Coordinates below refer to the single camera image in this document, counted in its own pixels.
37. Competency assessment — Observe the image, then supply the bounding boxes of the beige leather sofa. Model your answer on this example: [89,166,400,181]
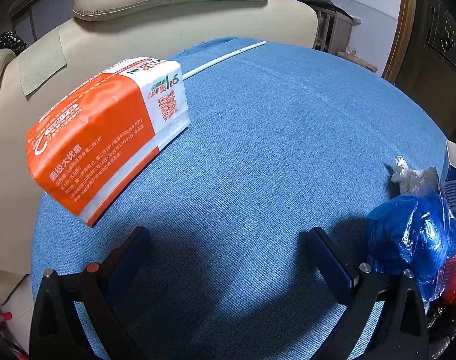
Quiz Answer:
[0,0,319,308]

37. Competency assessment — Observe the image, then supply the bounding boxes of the brown wooden door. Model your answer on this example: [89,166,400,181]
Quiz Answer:
[382,0,456,147]

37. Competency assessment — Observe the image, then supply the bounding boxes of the grey wooden crib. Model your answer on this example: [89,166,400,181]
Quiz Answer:
[295,0,362,50]

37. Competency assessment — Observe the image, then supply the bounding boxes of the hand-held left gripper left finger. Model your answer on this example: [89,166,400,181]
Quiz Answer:
[29,226,152,360]

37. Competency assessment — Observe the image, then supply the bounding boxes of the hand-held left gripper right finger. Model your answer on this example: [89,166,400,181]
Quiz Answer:
[308,227,430,360]

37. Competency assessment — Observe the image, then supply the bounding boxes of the brown cardboard box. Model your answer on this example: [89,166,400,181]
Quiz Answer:
[337,50,379,74]

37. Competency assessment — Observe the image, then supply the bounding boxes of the blue tablecloth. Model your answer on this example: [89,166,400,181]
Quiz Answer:
[31,37,456,360]

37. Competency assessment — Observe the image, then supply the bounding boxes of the crumpled white tissue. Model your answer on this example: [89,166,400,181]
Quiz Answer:
[390,155,439,196]

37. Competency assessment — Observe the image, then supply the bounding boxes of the blue plastic bag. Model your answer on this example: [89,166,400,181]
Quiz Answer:
[365,189,456,302]

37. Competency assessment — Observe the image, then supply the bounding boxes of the dark floral cloth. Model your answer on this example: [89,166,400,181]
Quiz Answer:
[0,30,28,57]

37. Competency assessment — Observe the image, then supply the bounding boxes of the orange and white tissue pack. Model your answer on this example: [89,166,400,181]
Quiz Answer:
[26,57,191,227]

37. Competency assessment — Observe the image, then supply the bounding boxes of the thin white stick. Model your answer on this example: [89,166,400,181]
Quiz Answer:
[183,40,268,80]

